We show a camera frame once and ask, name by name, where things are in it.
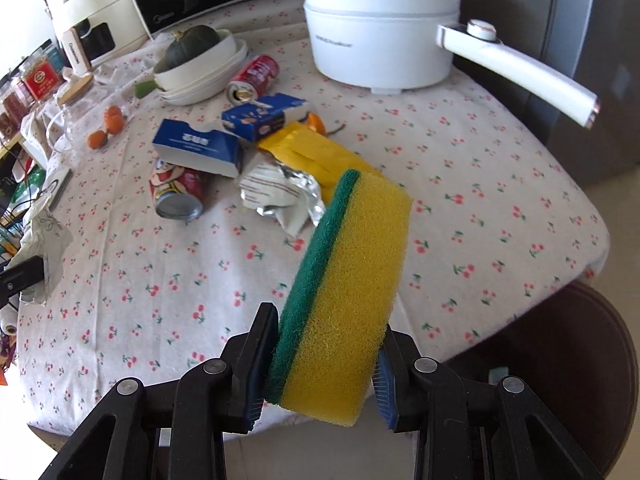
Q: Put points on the white electric pot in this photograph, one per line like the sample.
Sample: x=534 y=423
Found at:
x=380 y=40

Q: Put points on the yellow packet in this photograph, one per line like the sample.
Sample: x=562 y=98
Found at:
x=305 y=145

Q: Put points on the green pumpkin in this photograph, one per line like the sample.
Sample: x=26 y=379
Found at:
x=187 y=47

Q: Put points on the brown round bin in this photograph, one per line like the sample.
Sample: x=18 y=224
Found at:
x=550 y=340

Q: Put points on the small blue and white box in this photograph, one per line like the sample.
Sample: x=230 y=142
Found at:
x=260 y=115

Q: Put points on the white bowl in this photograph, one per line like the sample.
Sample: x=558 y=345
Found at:
x=200 y=72

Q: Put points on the stacked white bowls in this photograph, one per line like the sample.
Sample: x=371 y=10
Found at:
x=220 y=85

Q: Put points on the white charger pad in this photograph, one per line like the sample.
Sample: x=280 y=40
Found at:
x=57 y=182

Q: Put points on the red tin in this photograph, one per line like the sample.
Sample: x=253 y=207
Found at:
x=40 y=80

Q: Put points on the grey refrigerator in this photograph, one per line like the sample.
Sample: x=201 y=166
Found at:
x=575 y=35

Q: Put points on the yellow and green sponge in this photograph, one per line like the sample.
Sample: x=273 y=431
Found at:
x=350 y=285

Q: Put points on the jar of red snacks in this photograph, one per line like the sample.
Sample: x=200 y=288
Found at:
x=15 y=105

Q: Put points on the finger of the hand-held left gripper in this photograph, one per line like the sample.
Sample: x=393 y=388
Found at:
x=20 y=275

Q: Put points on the silver foil wrapper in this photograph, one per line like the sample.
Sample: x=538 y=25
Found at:
x=270 y=185

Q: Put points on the glass jar with wooden lid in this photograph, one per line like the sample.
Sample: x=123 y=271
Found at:
x=80 y=105

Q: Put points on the red cartoon milk can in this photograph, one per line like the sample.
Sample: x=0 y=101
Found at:
x=175 y=190

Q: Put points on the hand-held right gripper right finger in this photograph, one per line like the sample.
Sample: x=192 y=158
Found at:
x=382 y=395

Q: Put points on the green lime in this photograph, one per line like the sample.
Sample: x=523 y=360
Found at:
x=145 y=90

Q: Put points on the small orange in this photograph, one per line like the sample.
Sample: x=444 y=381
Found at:
x=118 y=124
x=97 y=140
x=115 y=112

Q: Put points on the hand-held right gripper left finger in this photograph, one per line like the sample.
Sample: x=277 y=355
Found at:
x=256 y=395

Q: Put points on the cherry print tablecloth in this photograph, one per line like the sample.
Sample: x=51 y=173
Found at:
x=450 y=160

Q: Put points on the orange peel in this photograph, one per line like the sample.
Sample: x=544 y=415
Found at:
x=316 y=122

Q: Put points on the red soda can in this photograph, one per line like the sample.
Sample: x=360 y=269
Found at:
x=255 y=72

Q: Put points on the large blue and white box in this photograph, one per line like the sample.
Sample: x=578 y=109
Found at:
x=195 y=145

